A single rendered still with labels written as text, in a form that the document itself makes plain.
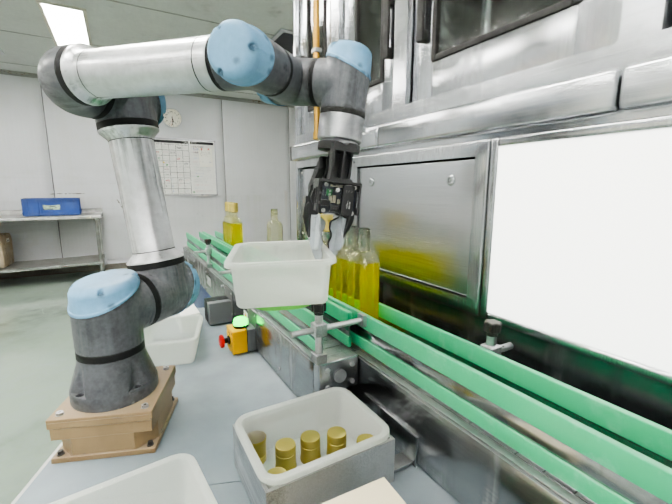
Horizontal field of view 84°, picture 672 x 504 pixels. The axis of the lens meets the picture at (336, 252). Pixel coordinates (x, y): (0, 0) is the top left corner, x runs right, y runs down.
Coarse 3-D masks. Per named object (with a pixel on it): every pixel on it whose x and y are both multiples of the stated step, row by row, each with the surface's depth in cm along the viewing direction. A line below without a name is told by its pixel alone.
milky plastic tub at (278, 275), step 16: (304, 240) 77; (240, 256) 70; (256, 256) 75; (272, 256) 76; (288, 256) 76; (304, 256) 77; (240, 272) 55; (256, 272) 56; (272, 272) 56; (288, 272) 57; (304, 272) 57; (320, 272) 58; (240, 288) 56; (256, 288) 56; (272, 288) 57; (288, 288) 57; (304, 288) 58; (320, 288) 58; (240, 304) 57; (256, 304) 57; (272, 304) 58; (288, 304) 58; (304, 304) 59
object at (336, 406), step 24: (264, 408) 67; (288, 408) 68; (312, 408) 71; (336, 408) 73; (360, 408) 67; (240, 432) 60; (264, 432) 66; (288, 432) 69; (360, 432) 67; (384, 432) 60; (336, 456) 55; (264, 480) 51; (288, 480) 51
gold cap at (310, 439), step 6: (306, 432) 64; (312, 432) 64; (318, 432) 64; (300, 438) 63; (306, 438) 63; (312, 438) 63; (318, 438) 63; (300, 444) 64; (306, 444) 62; (312, 444) 62; (318, 444) 63; (306, 450) 62; (312, 450) 62; (318, 450) 63; (300, 456) 64; (306, 456) 62; (312, 456) 62; (318, 456) 63; (306, 462) 63
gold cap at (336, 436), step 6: (336, 426) 66; (330, 432) 64; (336, 432) 64; (342, 432) 64; (330, 438) 63; (336, 438) 63; (342, 438) 63; (330, 444) 64; (336, 444) 63; (342, 444) 63; (330, 450) 64; (336, 450) 63
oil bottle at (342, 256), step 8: (344, 248) 88; (352, 248) 88; (336, 256) 90; (344, 256) 87; (336, 264) 91; (344, 264) 88; (336, 272) 91; (344, 272) 88; (336, 280) 91; (344, 280) 88; (336, 288) 92; (344, 288) 88; (336, 296) 92; (344, 296) 89
